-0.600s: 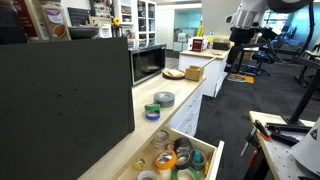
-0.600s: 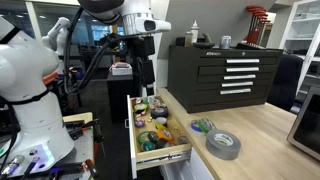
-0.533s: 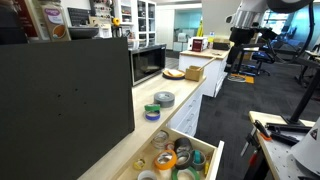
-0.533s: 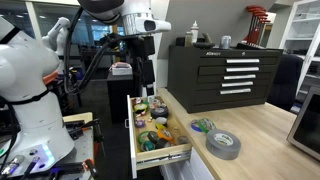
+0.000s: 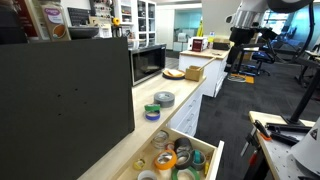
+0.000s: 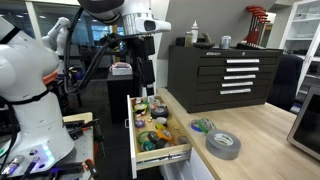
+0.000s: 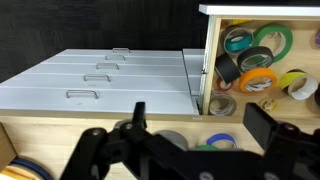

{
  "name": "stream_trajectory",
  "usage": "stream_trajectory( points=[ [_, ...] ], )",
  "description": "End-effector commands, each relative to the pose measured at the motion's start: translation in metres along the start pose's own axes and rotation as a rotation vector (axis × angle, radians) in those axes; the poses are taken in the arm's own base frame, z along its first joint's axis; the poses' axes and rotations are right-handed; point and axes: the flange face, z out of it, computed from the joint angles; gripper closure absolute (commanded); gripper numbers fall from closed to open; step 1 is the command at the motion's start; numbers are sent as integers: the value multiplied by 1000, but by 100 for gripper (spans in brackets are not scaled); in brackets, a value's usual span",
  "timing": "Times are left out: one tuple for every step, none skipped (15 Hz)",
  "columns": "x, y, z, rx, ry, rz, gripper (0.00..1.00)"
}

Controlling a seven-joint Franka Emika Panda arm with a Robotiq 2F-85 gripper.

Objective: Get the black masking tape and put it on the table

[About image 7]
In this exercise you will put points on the wooden drawer with white front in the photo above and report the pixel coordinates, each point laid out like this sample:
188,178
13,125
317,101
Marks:
303,56

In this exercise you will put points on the purple tape roll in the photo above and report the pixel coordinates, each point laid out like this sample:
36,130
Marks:
317,40

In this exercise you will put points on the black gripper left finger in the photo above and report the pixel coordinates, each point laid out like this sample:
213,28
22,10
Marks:
140,113

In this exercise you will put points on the small yellow tape roll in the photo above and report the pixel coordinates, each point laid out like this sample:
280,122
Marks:
263,105

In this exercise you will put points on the orange tape roll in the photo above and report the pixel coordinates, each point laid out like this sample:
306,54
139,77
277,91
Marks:
256,74

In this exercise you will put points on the white drawer cabinet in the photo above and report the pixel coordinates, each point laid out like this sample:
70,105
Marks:
150,83

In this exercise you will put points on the clear tape roll around teal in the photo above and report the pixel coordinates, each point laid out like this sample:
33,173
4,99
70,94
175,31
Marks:
226,33

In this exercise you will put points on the white tape roll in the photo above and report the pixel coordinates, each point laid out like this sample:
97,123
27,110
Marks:
311,85

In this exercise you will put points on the brown cardboard box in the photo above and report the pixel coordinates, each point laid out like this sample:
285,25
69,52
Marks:
6,146

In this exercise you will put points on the green tape roll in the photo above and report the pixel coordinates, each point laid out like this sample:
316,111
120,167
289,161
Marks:
205,147

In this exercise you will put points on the teal tape roll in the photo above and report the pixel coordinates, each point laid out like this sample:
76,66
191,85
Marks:
233,45

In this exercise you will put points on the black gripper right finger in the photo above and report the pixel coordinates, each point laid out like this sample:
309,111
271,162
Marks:
260,121

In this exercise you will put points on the orange spool with blue rim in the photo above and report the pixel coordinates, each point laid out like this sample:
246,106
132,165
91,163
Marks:
20,171

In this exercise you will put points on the grey duct tape roll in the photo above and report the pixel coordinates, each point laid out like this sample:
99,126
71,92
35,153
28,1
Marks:
173,138

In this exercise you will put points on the clear printed packing tape roll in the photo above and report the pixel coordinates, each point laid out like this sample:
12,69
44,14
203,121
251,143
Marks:
213,105

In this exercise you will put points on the blue tape roll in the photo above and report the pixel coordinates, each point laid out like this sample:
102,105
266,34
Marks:
221,136

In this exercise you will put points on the yellow tape piece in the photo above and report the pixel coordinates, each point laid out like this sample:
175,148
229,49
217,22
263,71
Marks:
240,21

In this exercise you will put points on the thick black tape roll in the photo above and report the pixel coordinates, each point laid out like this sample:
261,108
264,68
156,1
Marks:
317,96

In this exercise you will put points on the yellow and black striped tape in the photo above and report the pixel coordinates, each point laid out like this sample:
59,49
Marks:
288,78

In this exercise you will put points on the wide black tape roll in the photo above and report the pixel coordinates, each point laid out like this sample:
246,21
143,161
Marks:
226,68

